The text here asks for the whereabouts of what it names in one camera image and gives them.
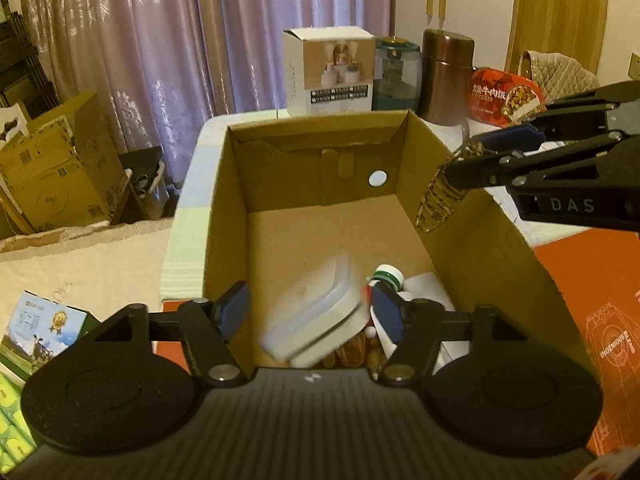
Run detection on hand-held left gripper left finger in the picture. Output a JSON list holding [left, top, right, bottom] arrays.
[[90, 281, 251, 387]]

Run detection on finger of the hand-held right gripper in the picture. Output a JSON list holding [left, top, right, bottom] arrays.
[[444, 131, 640, 192], [469, 80, 640, 155]]

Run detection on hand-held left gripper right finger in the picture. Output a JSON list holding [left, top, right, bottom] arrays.
[[370, 282, 543, 387]]

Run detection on green white small bottle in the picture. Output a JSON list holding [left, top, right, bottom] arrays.
[[369, 264, 405, 292]]

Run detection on white plastic container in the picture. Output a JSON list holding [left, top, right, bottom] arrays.
[[259, 254, 372, 367]]

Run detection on cardboard box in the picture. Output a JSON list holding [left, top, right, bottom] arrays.
[[202, 109, 595, 387]]

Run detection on red food packet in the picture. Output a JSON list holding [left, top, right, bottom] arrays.
[[468, 67, 547, 127]]

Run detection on beige quilted bag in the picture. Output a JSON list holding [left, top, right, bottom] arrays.
[[517, 50, 615, 104]]

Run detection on light striped blanket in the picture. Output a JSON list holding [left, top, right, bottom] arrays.
[[161, 110, 233, 302]]

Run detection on brown metal canister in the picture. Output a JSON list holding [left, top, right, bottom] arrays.
[[416, 28, 475, 127]]

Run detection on wooden door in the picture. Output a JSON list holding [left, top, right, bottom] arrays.
[[504, 0, 612, 77]]

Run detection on white product box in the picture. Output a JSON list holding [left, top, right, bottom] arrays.
[[281, 26, 377, 117]]

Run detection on blue green printed carton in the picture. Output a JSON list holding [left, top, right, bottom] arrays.
[[0, 289, 90, 382]]

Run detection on stacked cardboard boxes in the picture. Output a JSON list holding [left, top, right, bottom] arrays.
[[0, 91, 127, 241]]

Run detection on green printed packet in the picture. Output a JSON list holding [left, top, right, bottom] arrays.
[[0, 374, 40, 463]]

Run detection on purple curtain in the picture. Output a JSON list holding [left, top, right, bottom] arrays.
[[19, 0, 397, 182]]

